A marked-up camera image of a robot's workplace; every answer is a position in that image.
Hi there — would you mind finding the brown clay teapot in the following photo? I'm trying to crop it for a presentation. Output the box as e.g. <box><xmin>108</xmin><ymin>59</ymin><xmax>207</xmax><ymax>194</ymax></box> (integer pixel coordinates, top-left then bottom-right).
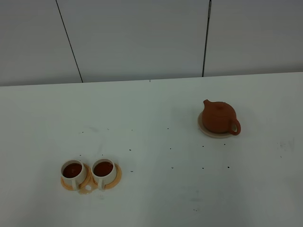
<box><xmin>201</xmin><ymin>99</ymin><xmax>241</xmax><ymax>136</ymax></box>

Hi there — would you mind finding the beige round teapot coaster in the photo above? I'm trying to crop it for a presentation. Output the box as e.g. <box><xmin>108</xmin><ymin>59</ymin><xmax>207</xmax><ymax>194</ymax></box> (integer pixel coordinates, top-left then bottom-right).
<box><xmin>197</xmin><ymin>112</ymin><xmax>233</xmax><ymax>139</ymax></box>

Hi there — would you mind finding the right white teacup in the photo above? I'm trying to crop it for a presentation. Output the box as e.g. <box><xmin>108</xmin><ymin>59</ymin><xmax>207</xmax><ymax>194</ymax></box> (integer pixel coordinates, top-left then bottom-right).
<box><xmin>91</xmin><ymin>158</ymin><xmax>117</xmax><ymax>190</ymax></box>

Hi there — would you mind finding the white teacup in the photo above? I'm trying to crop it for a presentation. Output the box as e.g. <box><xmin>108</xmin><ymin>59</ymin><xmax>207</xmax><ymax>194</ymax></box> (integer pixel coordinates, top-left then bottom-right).
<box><xmin>91</xmin><ymin>158</ymin><xmax>117</xmax><ymax>190</ymax></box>
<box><xmin>61</xmin><ymin>159</ymin><xmax>87</xmax><ymax>191</ymax></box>

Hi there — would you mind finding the right orange saucer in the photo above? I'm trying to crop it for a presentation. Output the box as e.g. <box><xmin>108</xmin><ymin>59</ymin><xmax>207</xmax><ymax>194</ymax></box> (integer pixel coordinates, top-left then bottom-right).
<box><xmin>91</xmin><ymin>163</ymin><xmax>122</xmax><ymax>190</ymax></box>

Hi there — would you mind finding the orange saucer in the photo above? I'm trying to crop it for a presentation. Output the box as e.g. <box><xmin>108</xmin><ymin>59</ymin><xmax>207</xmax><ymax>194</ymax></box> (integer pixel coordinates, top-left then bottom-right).
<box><xmin>91</xmin><ymin>163</ymin><xmax>122</xmax><ymax>190</ymax></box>
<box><xmin>61</xmin><ymin>164</ymin><xmax>91</xmax><ymax>191</ymax></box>

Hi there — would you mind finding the left orange saucer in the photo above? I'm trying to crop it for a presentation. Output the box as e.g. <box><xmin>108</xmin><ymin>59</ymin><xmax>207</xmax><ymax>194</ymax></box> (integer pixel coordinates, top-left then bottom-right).
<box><xmin>61</xmin><ymin>164</ymin><xmax>91</xmax><ymax>191</ymax></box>

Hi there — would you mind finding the left white teacup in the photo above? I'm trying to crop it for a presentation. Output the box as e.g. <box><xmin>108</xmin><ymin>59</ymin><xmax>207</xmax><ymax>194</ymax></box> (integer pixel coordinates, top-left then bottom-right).
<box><xmin>61</xmin><ymin>159</ymin><xmax>87</xmax><ymax>191</ymax></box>

